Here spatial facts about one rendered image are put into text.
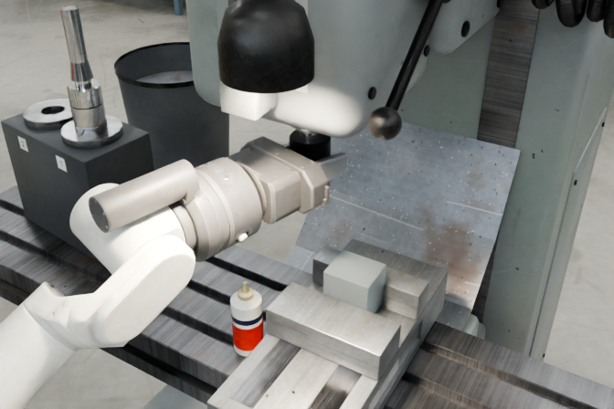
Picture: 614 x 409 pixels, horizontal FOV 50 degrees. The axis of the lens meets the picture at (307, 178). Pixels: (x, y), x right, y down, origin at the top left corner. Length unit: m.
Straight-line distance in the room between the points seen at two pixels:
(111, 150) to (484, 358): 0.59
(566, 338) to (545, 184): 1.40
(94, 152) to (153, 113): 1.67
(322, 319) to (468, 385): 0.21
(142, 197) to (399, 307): 0.39
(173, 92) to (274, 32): 2.14
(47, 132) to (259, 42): 0.66
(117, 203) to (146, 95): 2.06
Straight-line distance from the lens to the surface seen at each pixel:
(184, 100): 2.62
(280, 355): 0.80
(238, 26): 0.47
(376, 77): 0.61
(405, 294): 0.83
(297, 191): 0.69
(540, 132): 1.05
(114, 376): 2.25
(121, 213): 0.59
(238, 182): 0.65
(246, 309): 0.84
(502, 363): 0.92
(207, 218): 0.63
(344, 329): 0.77
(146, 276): 0.58
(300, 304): 0.80
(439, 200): 1.09
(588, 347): 2.44
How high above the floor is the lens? 1.60
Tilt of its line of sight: 31 degrees down
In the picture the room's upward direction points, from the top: straight up
